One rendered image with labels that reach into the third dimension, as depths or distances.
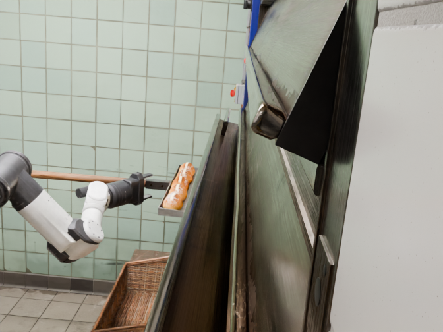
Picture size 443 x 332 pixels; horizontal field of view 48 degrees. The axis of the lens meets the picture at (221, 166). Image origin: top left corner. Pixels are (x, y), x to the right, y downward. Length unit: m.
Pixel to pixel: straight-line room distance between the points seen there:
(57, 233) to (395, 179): 1.29
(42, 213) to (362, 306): 1.25
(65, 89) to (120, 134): 0.43
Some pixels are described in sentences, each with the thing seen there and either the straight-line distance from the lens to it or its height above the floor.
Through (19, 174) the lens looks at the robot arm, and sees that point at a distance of 1.41.
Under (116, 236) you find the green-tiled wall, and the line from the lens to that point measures 3.37.
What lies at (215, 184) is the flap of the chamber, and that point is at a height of 1.41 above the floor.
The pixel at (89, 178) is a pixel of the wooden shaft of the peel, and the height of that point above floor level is 1.20.
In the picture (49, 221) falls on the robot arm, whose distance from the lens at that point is 1.42.
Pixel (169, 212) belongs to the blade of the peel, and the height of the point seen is 1.19.
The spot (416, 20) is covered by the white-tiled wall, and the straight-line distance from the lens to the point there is 0.19.
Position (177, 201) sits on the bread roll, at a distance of 1.66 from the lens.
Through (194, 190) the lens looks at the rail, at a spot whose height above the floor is 1.44.
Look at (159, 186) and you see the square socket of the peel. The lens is 1.89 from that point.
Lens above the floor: 1.77
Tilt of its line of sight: 15 degrees down
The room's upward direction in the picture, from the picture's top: 5 degrees clockwise
